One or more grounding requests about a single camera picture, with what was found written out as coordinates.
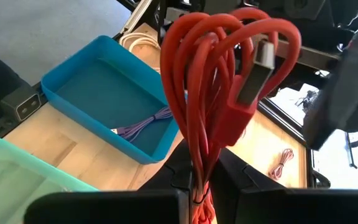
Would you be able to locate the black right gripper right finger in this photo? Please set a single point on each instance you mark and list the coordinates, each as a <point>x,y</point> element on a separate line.
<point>275,208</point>

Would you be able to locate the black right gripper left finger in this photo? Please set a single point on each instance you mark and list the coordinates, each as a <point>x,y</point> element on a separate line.
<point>120,208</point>

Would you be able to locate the teal translucent plastic bin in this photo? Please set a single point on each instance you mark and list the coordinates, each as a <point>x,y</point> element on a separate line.
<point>11,174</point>

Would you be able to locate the blue plastic bin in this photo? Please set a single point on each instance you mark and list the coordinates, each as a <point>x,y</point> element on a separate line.
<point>104,93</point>

